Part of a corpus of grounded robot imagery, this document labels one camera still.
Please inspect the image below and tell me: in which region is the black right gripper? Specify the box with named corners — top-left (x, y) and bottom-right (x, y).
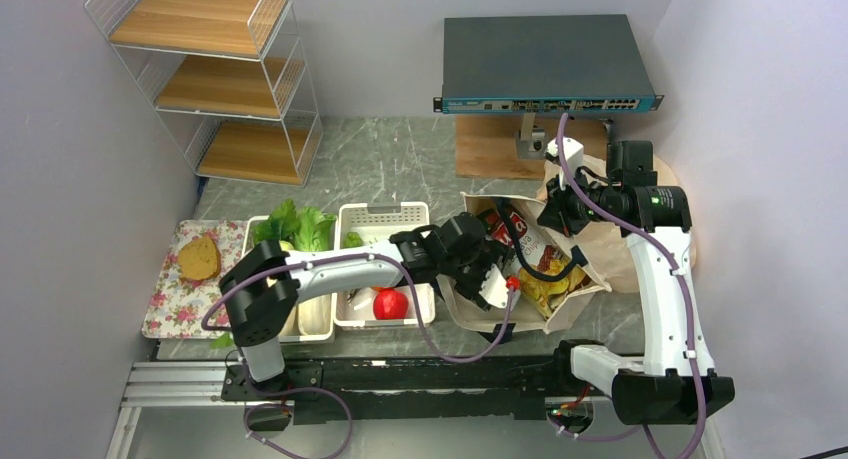
top-left (538, 166), bottom-right (621, 237)

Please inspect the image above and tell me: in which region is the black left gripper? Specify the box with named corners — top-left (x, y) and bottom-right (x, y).
top-left (441, 237), bottom-right (515, 310)

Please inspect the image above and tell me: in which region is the red chips snack bag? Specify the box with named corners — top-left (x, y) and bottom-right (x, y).
top-left (477, 205), bottom-right (591, 319)

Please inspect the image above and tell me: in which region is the orange plastic grocery bag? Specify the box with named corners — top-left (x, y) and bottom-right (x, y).
top-left (543, 155), bottom-right (680, 293)

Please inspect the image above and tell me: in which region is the beige canvas tote bag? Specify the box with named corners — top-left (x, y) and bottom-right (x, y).
top-left (433, 192), bottom-right (614, 345)

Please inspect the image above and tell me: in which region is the red pepper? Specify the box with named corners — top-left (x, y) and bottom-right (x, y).
top-left (372, 288), bottom-right (409, 320)

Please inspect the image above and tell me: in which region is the green lettuce leaf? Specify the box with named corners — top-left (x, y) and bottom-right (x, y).
top-left (292, 206), bottom-right (337, 252)

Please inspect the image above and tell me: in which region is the large white daikon radish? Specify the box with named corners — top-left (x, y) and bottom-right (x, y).
top-left (253, 199), bottom-right (300, 245)

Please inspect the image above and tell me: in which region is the brown bread slice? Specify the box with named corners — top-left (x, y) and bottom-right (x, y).
top-left (177, 236), bottom-right (221, 281)

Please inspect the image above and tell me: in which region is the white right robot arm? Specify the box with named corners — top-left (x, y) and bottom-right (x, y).
top-left (537, 138), bottom-right (736, 426)

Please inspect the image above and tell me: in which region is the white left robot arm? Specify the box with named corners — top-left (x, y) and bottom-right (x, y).
top-left (215, 213), bottom-right (520, 399)

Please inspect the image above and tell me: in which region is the wooden board with metal stand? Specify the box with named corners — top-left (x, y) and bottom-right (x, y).
top-left (455, 115), bottom-right (608, 180)

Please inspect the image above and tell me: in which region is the right white plastic basket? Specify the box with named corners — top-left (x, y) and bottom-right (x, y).
top-left (333, 201), bottom-right (430, 329)

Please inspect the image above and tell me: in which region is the white plastic basket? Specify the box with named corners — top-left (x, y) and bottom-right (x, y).
top-left (235, 214), bottom-right (337, 345)
top-left (333, 201), bottom-right (430, 329)

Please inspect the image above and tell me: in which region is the left white plastic basket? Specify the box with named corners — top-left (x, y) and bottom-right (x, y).
top-left (235, 214), bottom-right (337, 345)

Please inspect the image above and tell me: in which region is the floral pattern tray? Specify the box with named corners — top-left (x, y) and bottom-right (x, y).
top-left (141, 220), bottom-right (247, 339)

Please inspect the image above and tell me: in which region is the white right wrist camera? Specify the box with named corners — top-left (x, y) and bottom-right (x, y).
top-left (546, 137), bottom-right (584, 190)

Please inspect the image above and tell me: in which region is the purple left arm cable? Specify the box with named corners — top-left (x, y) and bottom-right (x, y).
top-left (200, 252), bottom-right (521, 459)

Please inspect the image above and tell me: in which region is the dark grey network switch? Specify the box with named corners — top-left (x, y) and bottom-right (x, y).
top-left (433, 14), bottom-right (663, 115)

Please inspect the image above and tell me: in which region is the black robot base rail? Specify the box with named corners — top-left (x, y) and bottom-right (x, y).
top-left (122, 355), bottom-right (598, 430)

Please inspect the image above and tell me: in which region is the white wire wooden shelf rack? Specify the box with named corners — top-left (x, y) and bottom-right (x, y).
top-left (85, 0), bottom-right (323, 186)

